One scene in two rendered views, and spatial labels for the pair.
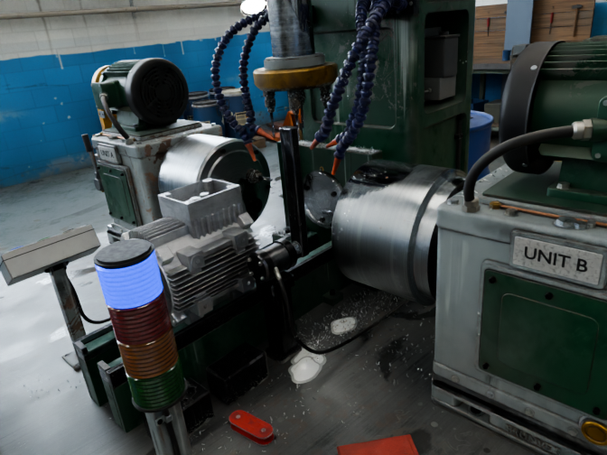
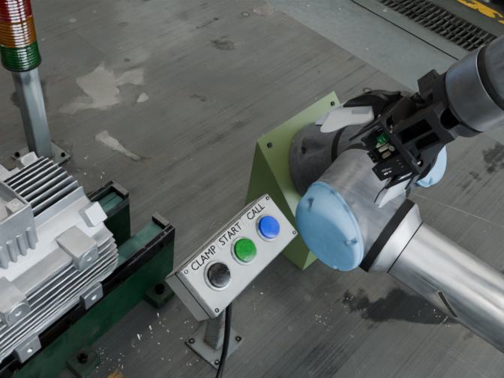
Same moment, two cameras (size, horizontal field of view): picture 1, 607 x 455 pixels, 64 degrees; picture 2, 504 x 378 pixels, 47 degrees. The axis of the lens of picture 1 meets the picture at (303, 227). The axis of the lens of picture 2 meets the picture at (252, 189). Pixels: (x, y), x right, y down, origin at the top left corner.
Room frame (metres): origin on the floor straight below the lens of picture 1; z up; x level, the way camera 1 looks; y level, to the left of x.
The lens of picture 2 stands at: (1.30, 0.39, 1.65)
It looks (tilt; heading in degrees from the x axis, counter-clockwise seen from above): 47 degrees down; 165
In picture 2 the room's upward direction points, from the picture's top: 11 degrees clockwise
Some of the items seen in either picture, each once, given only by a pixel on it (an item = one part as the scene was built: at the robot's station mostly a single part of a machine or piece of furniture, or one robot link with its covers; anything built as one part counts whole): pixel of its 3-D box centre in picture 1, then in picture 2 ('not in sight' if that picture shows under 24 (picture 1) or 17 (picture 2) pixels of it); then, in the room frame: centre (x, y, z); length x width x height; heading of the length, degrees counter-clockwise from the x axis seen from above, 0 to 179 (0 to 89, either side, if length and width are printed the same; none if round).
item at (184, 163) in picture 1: (204, 180); not in sight; (1.30, 0.26, 1.04); 0.37 x 0.25 x 0.25; 45
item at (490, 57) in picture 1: (464, 76); not in sight; (5.64, -1.99, 0.71); 2.21 x 0.95 x 1.43; 40
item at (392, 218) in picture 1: (422, 233); not in sight; (0.81, -0.22, 1.04); 0.41 x 0.25 x 0.25; 45
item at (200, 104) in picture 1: (205, 123); not in sight; (6.13, 1.10, 0.37); 1.20 x 0.80 x 0.74; 125
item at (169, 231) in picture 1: (193, 259); (7, 258); (0.85, 0.22, 1.01); 0.20 x 0.19 x 0.19; 134
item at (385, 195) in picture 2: not in sight; (389, 191); (0.86, 0.68, 1.15); 0.06 x 0.03 x 0.09; 135
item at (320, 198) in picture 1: (322, 199); not in sight; (1.11, -0.05, 1.02); 0.15 x 0.02 x 0.15; 45
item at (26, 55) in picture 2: (156, 377); (19, 49); (0.46, 0.19, 1.05); 0.06 x 0.06 x 0.04
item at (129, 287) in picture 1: (130, 275); not in sight; (0.46, 0.19, 1.19); 0.06 x 0.06 x 0.04
